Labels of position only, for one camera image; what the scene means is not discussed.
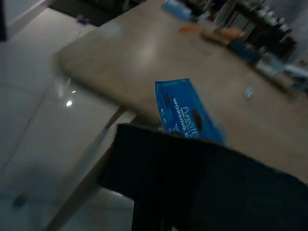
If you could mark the dark floor rug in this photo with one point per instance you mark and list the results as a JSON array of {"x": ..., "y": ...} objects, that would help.
[{"x": 96, "y": 10}]

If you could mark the small orange item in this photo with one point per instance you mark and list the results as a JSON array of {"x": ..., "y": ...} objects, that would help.
[{"x": 190, "y": 29}]

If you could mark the dark shelf with jars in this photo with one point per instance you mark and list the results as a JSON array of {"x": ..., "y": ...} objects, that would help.
[{"x": 264, "y": 21}]

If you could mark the orange and brown box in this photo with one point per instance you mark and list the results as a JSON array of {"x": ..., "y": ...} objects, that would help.
[{"x": 223, "y": 34}]

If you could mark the small white blue scrap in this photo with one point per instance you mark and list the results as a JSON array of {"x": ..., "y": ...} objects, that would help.
[{"x": 249, "y": 93}]

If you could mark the blue printed plastic wrapper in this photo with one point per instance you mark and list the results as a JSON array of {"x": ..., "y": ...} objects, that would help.
[{"x": 183, "y": 110}]

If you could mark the beige wooden table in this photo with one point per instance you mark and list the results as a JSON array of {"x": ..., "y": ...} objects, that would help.
[{"x": 168, "y": 60}]

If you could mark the dark blue flat item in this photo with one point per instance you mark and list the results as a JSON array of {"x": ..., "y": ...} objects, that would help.
[{"x": 244, "y": 51}]

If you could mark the purple floor item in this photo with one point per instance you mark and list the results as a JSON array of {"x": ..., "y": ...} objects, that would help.
[{"x": 83, "y": 20}]

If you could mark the light blue plastic pack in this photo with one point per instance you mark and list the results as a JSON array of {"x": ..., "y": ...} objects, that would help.
[{"x": 176, "y": 9}]

